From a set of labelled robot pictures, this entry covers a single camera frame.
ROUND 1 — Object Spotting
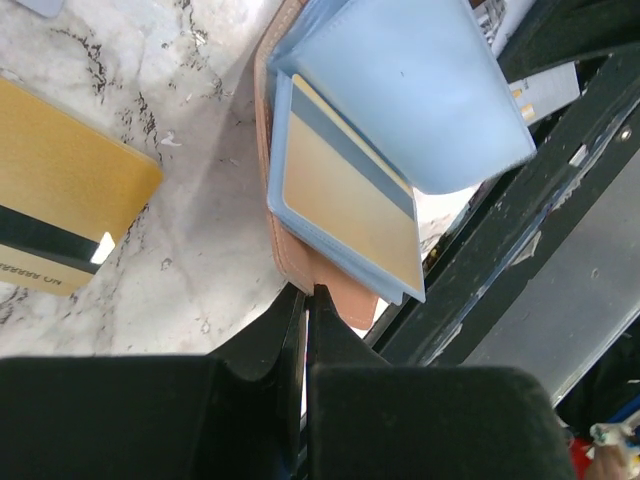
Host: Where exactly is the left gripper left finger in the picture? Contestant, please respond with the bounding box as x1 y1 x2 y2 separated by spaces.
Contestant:
1 289 305 479

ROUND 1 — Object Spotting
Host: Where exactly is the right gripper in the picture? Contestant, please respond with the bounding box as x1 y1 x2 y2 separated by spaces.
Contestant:
498 0 639 82

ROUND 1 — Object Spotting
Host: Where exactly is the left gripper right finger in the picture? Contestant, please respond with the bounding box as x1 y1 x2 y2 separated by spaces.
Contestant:
307 285 575 479

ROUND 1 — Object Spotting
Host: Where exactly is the single silver VIP card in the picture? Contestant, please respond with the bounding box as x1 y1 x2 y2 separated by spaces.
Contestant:
474 0 582 126

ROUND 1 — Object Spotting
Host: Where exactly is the pink leather card holder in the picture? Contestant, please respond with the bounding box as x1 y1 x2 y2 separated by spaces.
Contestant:
254 1 536 330

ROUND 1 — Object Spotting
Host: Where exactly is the single gold card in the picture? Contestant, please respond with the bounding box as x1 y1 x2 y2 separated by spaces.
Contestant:
270 73 425 303

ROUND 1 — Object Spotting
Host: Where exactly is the gold credit card stack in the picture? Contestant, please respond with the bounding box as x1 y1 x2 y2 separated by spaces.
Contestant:
1 80 163 295

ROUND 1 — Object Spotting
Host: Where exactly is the silver VIP card stack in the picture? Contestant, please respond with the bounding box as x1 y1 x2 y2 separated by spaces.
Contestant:
15 0 64 18

